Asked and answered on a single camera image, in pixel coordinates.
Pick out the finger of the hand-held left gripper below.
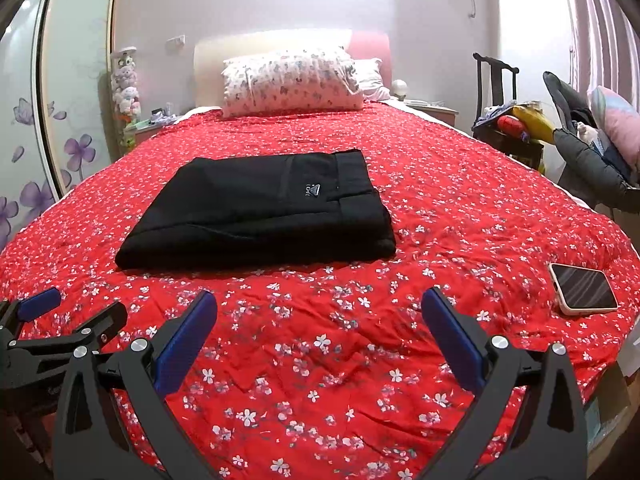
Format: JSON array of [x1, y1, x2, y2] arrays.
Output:
[[0, 288, 63, 341], [7, 301, 129, 361]]

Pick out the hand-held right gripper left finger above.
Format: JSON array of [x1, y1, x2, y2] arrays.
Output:
[[52, 290, 219, 480]]

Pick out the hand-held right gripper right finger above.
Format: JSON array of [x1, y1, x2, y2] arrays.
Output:
[[420, 287, 590, 480]]

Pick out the black pants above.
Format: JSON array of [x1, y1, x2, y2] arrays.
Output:
[[115, 148, 398, 272]]

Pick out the red floral blanket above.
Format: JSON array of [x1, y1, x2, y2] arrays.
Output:
[[0, 100, 633, 480]]

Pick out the smartphone with cream case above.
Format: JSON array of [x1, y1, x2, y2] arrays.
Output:
[[548, 262, 620, 317]]

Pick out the purple flower wardrobe doors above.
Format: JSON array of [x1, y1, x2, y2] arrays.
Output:
[[0, 0, 120, 253]]

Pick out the pink nightstand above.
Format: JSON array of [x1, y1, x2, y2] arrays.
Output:
[[121, 110, 183, 157], [395, 97, 460, 129]]

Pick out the grey padded chair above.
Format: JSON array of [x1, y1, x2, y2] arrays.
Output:
[[542, 71, 640, 213]]

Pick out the column of stuffed toys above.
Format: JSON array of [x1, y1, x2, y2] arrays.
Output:
[[110, 47, 142, 128]]

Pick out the yellow item on chair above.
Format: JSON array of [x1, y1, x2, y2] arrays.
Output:
[[512, 104, 558, 145]]

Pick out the black wooden chair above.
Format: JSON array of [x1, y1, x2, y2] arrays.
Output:
[[471, 52, 547, 162]]

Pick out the plain white pillow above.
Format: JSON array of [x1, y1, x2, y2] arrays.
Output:
[[352, 58, 392, 103]]

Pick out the pastel pink cushion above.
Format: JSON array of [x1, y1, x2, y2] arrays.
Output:
[[587, 85, 640, 173]]

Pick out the white floral pillow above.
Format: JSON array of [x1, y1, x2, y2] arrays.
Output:
[[221, 46, 366, 119]]

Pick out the pink curtain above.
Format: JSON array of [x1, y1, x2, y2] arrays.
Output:
[[562, 0, 640, 96]]

